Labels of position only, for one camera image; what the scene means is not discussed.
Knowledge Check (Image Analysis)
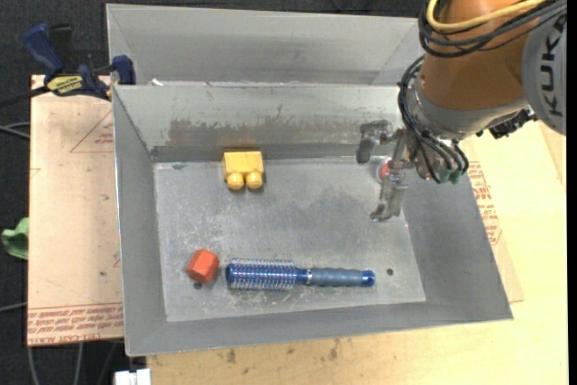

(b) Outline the yellow toy building block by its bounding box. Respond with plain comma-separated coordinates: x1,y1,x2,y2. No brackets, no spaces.
222,150,267,191

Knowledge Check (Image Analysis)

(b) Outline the red-orange hexagonal block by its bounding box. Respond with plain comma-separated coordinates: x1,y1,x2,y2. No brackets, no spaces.
186,248,221,284

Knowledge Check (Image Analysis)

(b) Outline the grey metal bin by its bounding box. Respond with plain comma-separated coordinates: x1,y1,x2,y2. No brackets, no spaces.
105,3,515,358

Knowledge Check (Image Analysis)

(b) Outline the blue round hairbrush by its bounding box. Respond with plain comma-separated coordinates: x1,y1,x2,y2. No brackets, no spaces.
224,257,377,292

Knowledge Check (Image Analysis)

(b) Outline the clear round thing red centre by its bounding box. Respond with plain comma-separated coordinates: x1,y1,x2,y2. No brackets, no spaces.
367,155,394,184

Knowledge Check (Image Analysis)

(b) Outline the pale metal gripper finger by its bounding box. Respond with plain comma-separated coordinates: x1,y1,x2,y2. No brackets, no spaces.
356,120,403,165
370,181,408,224

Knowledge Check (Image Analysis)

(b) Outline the brown cardboard board red print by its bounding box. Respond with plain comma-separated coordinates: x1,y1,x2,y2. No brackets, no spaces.
26,74,527,348

